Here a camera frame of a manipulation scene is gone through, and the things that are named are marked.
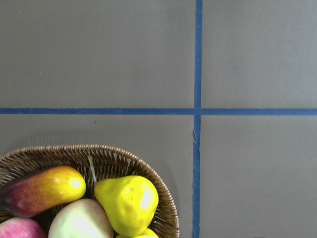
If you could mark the brown wicker basket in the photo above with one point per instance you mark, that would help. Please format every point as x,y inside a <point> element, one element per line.
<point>108,161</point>

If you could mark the yellow pear fruit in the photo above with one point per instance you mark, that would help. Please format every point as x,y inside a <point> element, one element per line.
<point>130,203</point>

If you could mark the yellow lemon fruit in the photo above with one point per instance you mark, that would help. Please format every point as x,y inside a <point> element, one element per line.
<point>141,234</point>

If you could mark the pale yellow apple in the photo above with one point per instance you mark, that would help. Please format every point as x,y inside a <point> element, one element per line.
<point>84,218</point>

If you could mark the brown red mango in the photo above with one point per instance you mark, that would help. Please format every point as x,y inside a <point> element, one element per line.
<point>33,194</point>

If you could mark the pink red apple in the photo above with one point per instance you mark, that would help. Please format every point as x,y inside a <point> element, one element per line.
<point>21,228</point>

